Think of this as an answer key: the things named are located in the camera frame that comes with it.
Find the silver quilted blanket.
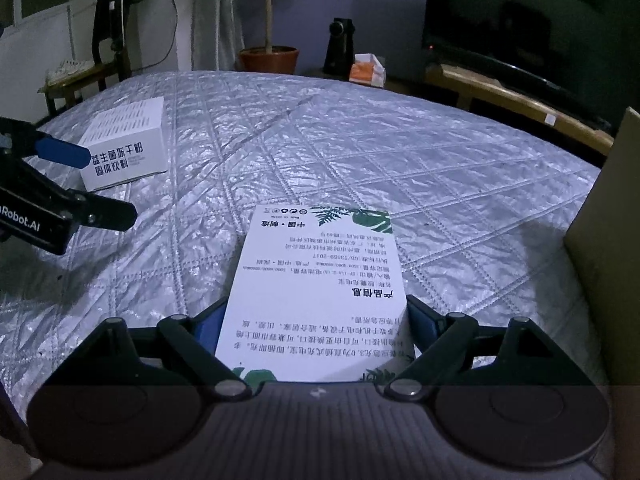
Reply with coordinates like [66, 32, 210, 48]
[0, 70, 618, 411]

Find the wooden television stand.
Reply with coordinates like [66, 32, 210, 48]
[425, 62, 616, 156]

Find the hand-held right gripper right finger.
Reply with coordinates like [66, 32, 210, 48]
[382, 294, 588, 402]

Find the white notebook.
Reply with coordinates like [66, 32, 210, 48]
[47, 58, 95, 84]

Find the black tabletop device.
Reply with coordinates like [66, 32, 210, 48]
[322, 17, 355, 77]

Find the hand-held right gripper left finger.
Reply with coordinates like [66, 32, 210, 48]
[50, 300, 253, 403]

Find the potted tree in terracotta pot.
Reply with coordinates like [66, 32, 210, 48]
[239, 0, 323, 73]

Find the cardboard box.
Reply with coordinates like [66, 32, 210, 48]
[564, 106, 640, 480]

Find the grey curtain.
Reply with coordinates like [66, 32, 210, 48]
[190, 0, 246, 73]

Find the white box with leaf print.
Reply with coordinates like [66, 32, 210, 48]
[215, 204, 417, 395]

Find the white box with dotted print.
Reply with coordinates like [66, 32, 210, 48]
[79, 96, 168, 193]

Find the wooden stool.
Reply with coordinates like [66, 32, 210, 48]
[39, 60, 123, 113]

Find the orange tissue box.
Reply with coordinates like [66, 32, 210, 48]
[349, 53, 388, 86]

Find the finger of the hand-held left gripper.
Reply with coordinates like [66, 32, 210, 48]
[0, 152, 138, 232]
[0, 117, 89, 169]

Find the black television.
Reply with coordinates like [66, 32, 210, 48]
[421, 0, 640, 136]

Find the black standing fan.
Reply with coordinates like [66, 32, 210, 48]
[92, 0, 166, 83]

